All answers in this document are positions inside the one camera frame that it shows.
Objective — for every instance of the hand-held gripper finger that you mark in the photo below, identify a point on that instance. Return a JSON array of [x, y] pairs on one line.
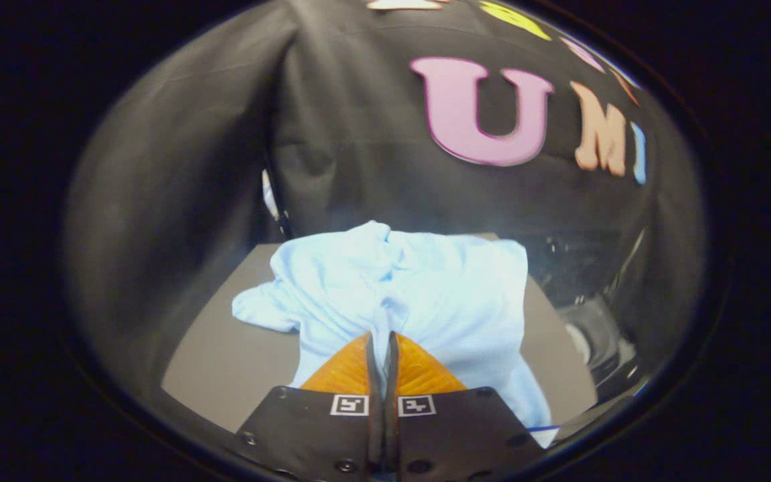
[[392, 428], [375, 428]]

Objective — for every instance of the light blue shirt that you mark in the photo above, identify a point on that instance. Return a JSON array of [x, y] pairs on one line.
[[425, 288]]

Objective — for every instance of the grey washing machine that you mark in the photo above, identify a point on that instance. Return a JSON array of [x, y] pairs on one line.
[[600, 335]]

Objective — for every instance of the beige cabinet with dark top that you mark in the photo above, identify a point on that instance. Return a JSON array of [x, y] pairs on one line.
[[225, 361]]

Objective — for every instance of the black backdrop cloth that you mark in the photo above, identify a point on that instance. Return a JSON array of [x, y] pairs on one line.
[[359, 134]]

